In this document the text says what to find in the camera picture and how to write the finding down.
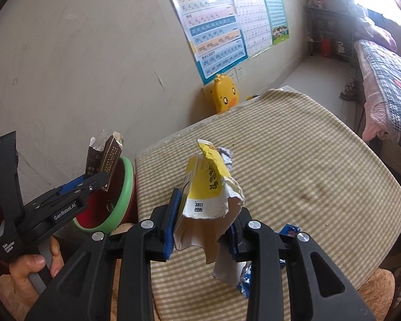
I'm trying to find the white printed paper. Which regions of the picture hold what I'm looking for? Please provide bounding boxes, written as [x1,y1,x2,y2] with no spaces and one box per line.
[217,146,233,170]

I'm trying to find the left hand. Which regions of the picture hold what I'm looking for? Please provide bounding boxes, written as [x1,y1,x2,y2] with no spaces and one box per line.
[9,236,64,307]

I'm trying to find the white chart wall poster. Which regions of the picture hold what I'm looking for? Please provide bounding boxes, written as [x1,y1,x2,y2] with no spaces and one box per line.
[233,0,272,58]

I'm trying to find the dark brown cigarette box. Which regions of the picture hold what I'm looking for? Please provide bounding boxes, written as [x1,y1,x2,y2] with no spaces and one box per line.
[85,131,124,191]

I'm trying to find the blue cookie wrapper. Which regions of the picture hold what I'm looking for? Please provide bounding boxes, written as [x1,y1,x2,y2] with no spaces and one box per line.
[229,220,301,302]

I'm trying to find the bed with plaid blanket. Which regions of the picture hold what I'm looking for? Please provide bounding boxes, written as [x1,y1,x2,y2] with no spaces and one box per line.
[353,39,401,156]

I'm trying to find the shoes on floor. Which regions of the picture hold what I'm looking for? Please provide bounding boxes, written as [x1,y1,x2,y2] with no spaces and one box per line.
[340,78,357,101]

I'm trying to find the checkered beige table cloth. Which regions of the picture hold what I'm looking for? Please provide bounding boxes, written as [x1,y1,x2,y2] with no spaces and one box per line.
[135,90,401,288]

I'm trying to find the green number wall poster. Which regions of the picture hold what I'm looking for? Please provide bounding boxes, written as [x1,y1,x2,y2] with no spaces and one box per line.
[264,0,289,45]

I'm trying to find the green red trash bin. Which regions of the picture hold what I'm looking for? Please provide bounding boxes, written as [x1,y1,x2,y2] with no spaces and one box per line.
[73,156,138,234]

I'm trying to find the blue alphabet wall poster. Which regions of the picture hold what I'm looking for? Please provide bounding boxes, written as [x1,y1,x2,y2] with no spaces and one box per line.
[172,0,248,84]

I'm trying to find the dark shelf unit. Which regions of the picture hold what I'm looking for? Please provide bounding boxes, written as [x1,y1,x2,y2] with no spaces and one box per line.
[303,2,355,62]

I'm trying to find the pink pillow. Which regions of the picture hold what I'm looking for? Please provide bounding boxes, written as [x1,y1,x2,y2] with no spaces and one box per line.
[348,2,401,57]

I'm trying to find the yellow duck toy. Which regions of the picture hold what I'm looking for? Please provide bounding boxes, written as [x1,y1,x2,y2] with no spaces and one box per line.
[203,74,240,114]

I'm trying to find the yellow torn cardboard box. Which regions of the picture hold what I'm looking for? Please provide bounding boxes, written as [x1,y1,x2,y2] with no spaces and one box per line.
[174,139,245,285]

